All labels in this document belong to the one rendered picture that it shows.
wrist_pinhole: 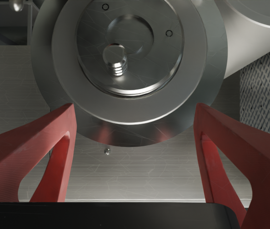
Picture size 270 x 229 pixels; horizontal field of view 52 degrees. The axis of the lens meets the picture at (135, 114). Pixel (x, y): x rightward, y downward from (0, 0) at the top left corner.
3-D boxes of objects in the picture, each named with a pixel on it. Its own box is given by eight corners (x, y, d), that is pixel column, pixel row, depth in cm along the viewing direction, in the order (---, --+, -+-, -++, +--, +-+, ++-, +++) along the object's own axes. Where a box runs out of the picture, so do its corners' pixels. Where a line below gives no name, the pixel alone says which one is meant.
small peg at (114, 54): (131, 47, 16) (121, 70, 16) (131, 61, 18) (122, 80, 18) (108, 38, 16) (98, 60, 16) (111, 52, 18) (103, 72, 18)
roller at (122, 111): (216, -19, 21) (198, 134, 20) (168, 66, 46) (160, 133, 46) (63, -39, 21) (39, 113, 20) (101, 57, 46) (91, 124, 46)
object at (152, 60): (201, 9, 19) (159, 110, 18) (194, 21, 21) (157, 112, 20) (100, -33, 19) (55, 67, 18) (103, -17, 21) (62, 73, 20)
